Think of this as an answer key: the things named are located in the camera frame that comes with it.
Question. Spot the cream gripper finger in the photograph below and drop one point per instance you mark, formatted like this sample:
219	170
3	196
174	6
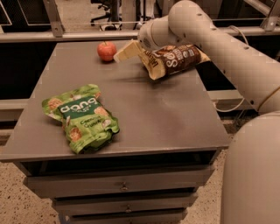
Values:
131	49

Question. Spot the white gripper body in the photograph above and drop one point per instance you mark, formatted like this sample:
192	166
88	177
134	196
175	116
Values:
144	38

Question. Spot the red apple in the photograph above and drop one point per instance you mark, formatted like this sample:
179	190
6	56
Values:
106	51

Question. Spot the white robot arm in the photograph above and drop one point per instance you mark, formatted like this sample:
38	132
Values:
251	176

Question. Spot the brown chip bag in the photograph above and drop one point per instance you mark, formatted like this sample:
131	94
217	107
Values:
171	59

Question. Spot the green rice chip bag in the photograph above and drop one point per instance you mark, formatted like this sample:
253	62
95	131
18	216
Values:
87	124

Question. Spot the black office chair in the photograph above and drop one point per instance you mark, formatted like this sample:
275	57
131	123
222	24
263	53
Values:
111	17

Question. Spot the grey metal railing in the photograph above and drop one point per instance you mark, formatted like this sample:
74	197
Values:
30	21

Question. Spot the grey drawer cabinet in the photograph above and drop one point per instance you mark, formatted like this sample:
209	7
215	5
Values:
163	123

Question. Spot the top grey drawer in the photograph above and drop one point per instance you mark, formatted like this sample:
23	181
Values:
129	181

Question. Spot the grey drawer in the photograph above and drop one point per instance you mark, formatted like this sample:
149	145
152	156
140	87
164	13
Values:
143	217
129	181
126	204

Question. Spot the middle grey drawer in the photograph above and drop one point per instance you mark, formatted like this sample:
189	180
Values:
126	204

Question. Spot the bottom grey drawer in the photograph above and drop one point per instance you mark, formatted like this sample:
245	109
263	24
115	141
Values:
143	217

